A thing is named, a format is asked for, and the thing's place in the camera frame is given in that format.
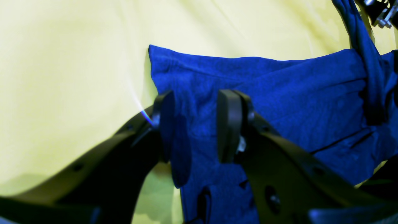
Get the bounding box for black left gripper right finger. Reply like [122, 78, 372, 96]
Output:
[217, 89, 397, 224]

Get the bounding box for blue T-shirt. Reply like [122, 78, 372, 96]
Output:
[148, 0, 397, 224]

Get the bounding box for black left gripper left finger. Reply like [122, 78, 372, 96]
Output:
[0, 91, 175, 224]

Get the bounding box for yellow table cloth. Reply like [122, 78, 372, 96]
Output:
[1, 0, 394, 224]

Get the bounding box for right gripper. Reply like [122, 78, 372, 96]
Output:
[356, 0, 398, 29]

